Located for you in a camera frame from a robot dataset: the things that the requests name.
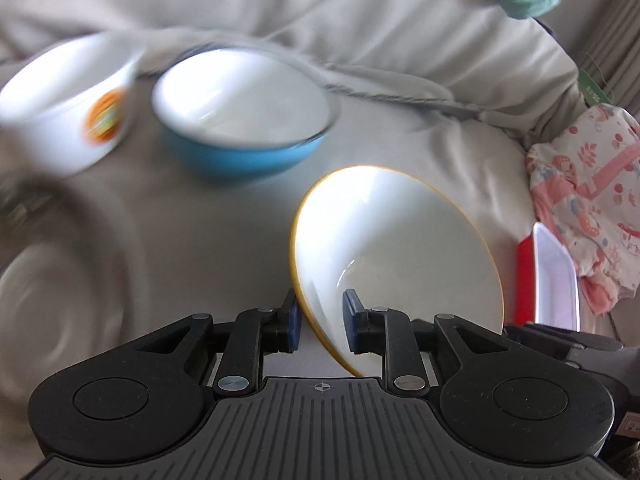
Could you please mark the green tag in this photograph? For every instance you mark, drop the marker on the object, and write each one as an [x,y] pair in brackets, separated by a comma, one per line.
[592,85]

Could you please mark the grey blanket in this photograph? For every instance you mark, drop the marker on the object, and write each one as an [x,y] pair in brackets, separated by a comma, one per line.
[320,25]

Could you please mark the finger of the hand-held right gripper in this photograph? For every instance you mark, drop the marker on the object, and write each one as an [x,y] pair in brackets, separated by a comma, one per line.
[540,335]

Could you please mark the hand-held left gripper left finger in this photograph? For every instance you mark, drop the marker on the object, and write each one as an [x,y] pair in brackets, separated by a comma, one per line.
[291,322]

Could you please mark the red rectangular dish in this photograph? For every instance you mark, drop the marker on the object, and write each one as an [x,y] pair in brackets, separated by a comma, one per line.
[552,280]

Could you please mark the blue bowl white inside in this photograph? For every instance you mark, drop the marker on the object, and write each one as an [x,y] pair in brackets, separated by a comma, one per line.
[240,110]

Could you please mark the yellow-rimmed white bowl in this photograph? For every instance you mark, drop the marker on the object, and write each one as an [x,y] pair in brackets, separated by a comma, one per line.
[400,240]

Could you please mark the pink printed cloth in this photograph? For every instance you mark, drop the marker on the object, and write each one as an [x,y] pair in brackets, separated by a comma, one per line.
[590,200]

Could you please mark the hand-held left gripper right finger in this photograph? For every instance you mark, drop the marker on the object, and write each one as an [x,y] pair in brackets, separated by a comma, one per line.
[352,322]

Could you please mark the white bowl with orange print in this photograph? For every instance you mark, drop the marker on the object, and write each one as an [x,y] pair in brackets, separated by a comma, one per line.
[55,100]

